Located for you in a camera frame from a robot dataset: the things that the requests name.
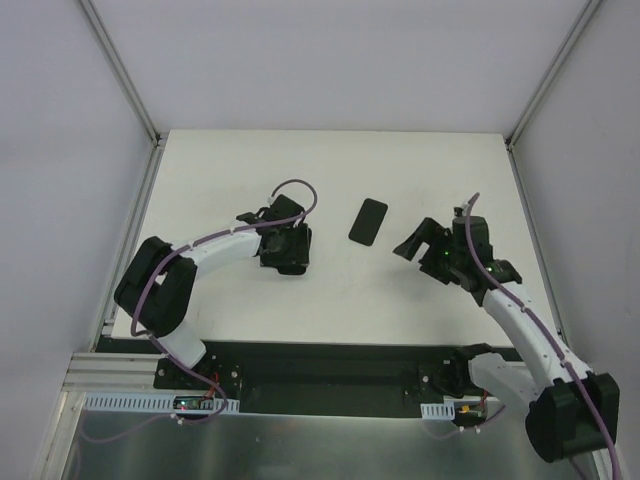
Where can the shiny metal front sheet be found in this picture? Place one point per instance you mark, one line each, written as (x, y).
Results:
(136, 446)

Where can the slotted cable duct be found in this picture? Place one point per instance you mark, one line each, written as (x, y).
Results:
(445, 411)
(158, 403)

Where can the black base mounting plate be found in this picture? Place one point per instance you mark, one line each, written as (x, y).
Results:
(339, 380)

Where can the aluminium frame post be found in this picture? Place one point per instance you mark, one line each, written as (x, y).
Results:
(117, 67)
(562, 55)

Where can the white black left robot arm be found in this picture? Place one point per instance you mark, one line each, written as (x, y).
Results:
(156, 287)

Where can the aluminium front frame rail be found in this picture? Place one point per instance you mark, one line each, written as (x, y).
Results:
(111, 372)

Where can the right aluminium frame post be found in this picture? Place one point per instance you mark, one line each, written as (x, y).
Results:
(562, 55)

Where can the left aluminium frame post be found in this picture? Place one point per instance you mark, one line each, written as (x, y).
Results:
(117, 67)

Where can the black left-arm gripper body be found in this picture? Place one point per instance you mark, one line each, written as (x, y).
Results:
(292, 255)

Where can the black smartphone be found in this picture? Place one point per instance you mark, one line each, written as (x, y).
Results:
(368, 222)

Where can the left slotted cable duct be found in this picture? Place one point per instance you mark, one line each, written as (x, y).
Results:
(158, 403)

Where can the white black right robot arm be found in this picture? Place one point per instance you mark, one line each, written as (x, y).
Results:
(567, 408)

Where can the right slotted cable duct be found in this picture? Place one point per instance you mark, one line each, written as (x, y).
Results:
(445, 411)

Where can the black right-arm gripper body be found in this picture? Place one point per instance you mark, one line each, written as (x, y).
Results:
(432, 248)

